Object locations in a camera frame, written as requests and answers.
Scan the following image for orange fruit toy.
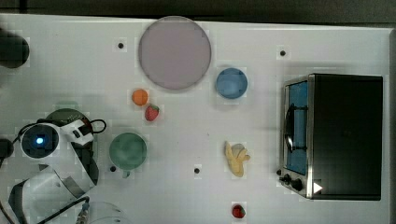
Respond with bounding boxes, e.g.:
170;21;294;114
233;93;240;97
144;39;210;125
132;89;149;106

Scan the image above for green cup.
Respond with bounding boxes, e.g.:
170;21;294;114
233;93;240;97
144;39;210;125
109;133;148;178

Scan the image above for peeled banana toy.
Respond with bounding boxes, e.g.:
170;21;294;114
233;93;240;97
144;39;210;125
225;142;250;177

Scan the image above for black toaster oven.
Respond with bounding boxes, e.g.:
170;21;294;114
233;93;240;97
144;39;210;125
276;74;383;201

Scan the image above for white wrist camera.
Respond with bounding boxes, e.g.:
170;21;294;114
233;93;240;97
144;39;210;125
61;119;93;146

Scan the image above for blue bowl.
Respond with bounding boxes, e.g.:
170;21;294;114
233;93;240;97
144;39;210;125
215;68;248;100

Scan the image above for green strainer basket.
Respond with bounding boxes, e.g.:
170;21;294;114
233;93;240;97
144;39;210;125
46;108;93;132

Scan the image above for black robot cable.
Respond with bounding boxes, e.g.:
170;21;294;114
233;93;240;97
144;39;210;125
0;119;107;224

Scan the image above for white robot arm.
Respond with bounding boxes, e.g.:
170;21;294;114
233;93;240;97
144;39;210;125
8;120;99;224

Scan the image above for strawberry toy near orange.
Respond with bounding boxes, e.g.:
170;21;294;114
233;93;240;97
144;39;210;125
145;104;160;121

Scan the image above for small black cylinder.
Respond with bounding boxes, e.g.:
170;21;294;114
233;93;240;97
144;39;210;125
0;138;14;160

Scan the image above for grey round plate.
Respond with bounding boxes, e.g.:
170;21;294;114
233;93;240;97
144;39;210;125
138;16;211;91

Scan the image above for strawberry toy near oven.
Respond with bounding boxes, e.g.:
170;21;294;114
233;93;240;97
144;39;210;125
232;204;246;218

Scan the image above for black cylinder post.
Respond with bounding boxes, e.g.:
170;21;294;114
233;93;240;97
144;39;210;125
0;29;30;68

